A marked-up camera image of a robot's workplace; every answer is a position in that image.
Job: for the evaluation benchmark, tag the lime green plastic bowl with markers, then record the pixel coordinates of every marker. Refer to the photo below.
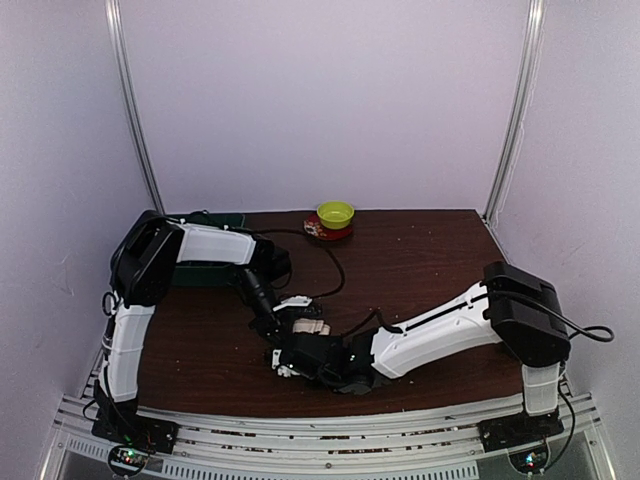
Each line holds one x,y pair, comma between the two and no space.
335,215

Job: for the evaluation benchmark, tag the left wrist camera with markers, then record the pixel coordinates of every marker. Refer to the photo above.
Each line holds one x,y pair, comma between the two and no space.
275,263

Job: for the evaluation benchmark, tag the aluminium frame post left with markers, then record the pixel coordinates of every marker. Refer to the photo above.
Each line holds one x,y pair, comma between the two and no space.
118,41

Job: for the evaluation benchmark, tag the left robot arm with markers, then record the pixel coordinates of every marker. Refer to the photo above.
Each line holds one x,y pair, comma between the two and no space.
142,270

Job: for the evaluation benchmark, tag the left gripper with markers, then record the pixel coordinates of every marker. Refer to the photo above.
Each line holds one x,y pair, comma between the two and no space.
277,321

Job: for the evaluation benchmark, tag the right controller board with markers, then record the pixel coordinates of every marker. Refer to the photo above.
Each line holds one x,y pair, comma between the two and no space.
530,460

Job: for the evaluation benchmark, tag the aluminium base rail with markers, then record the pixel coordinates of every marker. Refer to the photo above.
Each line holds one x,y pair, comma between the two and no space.
442,443

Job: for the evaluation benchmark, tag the black underwear beige waistband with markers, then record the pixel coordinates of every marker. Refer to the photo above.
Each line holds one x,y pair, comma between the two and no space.
297,328

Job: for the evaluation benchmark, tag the green plastic divider tray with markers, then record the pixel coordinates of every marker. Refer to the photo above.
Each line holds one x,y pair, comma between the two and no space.
203,273

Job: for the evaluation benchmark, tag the aluminium frame post right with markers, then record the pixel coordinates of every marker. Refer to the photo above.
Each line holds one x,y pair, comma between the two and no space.
515,125

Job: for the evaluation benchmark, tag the aluminium frame post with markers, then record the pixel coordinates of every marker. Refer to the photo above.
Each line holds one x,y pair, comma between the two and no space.
118,41
515,125

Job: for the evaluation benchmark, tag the red floral plate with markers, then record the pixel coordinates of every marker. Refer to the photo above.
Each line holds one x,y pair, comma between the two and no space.
313,227

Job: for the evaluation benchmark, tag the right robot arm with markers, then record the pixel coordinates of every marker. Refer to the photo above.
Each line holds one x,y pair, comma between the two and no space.
508,306

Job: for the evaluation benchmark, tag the controller board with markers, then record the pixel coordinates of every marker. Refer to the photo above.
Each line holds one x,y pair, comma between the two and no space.
530,460
125,460

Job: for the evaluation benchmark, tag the left controller board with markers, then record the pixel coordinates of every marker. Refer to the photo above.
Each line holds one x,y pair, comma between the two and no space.
125,460

